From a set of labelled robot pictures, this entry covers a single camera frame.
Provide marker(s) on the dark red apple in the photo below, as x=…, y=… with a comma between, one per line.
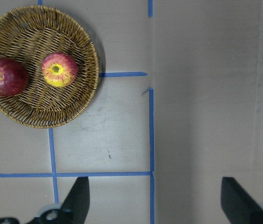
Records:
x=13, y=77

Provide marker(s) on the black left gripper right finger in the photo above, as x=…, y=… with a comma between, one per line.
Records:
x=238, y=206

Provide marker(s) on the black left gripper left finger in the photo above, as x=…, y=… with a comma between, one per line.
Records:
x=73, y=210

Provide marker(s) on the red yellow apple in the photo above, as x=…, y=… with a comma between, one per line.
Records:
x=59, y=69

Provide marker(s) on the round wicker basket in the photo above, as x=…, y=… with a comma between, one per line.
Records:
x=29, y=34

